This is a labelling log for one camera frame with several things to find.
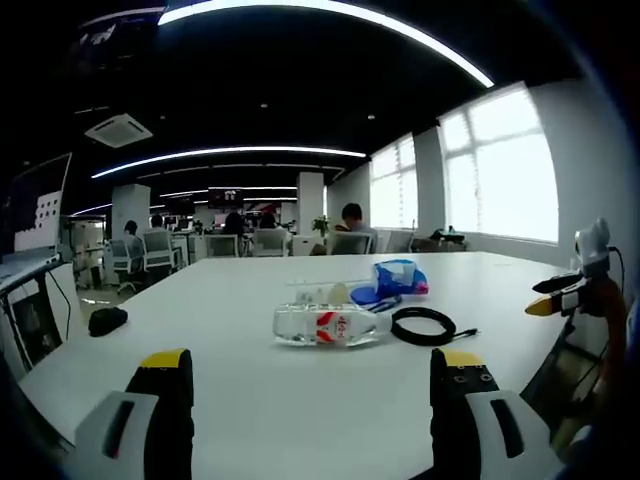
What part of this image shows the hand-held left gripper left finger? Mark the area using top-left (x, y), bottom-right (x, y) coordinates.
top-left (74, 348), bottom-right (195, 480)

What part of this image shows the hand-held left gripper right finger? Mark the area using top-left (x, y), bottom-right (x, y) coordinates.
top-left (429, 348), bottom-right (566, 480)

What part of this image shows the black pouch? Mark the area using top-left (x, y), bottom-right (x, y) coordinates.
top-left (88, 307), bottom-right (129, 337)

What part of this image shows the blue tissue pack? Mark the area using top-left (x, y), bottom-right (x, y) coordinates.
top-left (369, 258), bottom-right (431, 297)

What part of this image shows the clear red-label water bottle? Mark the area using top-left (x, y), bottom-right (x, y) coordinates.
top-left (273, 301), bottom-right (387, 349)

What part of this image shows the clear plastic container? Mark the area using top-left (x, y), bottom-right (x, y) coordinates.
top-left (284, 273), bottom-right (374, 307)

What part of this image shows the white table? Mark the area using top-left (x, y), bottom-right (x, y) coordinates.
top-left (17, 251), bottom-right (586, 480)

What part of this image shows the large bright window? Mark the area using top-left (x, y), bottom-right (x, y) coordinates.
top-left (437, 81), bottom-right (560, 245)

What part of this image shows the dark bag on sill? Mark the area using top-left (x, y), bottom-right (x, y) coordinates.
top-left (423, 226), bottom-right (470, 253)

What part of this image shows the white mesh office chair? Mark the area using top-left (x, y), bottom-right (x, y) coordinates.
top-left (142, 228), bottom-right (177, 275)
top-left (328, 231), bottom-right (375, 256)
top-left (203, 233), bottom-right (240, 259)
top-left (108, 238), bottom-right (139, 294)
top-left (253, 228), bottom-right (292, 258)

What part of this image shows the narrow bright window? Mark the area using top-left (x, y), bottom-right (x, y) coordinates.
top-left (368, 135), bottom-right (419, 230)

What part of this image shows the dark computer monitor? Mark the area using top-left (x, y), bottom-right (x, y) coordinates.
top-left (0, 151), bottom-right (74, 266)

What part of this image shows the ceiling air conditioner unit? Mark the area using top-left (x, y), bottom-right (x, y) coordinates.
top-left (83, 113), bottom-right (154, 148)

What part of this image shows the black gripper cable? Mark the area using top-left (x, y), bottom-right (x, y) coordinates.
top-left (606, 244), bottom-right (627, 306)

